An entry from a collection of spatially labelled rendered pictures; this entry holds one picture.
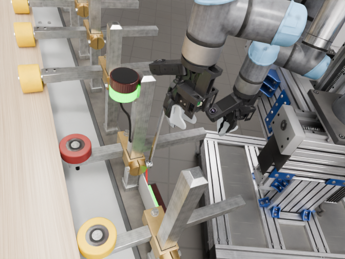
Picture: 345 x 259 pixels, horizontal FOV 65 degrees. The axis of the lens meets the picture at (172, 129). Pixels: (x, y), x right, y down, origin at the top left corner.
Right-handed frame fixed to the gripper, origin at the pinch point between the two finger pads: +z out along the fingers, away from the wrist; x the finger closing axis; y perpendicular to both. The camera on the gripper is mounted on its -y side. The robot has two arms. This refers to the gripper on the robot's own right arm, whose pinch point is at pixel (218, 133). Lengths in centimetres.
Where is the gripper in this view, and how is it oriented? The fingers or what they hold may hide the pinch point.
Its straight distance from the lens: 96.8
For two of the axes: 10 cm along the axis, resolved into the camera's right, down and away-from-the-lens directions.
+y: 9.0, -1.6, 4.0
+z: -1.9, 6.8, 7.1
